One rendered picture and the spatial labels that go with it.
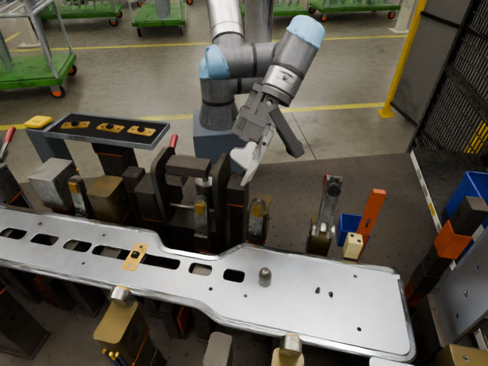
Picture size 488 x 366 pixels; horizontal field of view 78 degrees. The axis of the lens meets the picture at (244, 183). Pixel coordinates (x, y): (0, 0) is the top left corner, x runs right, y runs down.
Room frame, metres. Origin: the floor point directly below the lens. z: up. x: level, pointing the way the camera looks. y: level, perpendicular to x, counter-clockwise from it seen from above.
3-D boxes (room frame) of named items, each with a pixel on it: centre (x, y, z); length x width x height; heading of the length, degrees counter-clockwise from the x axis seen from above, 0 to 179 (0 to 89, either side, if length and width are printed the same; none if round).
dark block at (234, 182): (0.63, 0.02, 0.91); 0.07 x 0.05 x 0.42; 168
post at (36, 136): (0.90, 0.69, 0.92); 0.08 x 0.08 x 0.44; 78
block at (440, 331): (0.30, -0.43, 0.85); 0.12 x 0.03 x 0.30; 168
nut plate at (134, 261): (0.47, 0.28, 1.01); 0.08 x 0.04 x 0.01; 167
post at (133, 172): (0.70, 0.33, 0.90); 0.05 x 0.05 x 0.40; 78
